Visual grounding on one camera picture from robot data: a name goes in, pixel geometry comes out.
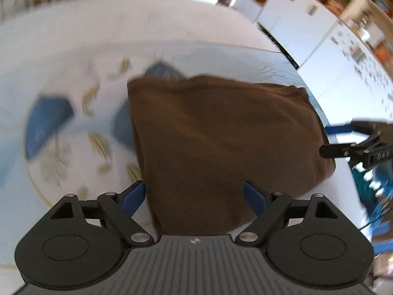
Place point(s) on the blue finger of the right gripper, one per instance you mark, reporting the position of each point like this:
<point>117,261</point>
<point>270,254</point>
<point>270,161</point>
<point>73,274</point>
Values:
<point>339,129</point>
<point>341,150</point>

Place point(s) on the brown t-shirt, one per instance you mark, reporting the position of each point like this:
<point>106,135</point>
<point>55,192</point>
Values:
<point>199,140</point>

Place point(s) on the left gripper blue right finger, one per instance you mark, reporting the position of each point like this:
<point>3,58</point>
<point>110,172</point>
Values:
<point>255,199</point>

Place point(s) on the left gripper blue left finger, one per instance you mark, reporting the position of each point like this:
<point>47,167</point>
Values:
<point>133,197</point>

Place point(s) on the white cabinet row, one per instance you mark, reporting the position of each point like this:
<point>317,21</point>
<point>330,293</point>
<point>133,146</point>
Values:
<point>341,71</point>

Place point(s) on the teal garment on chair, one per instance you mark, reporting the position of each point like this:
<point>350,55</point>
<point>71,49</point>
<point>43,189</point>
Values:
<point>374,189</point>

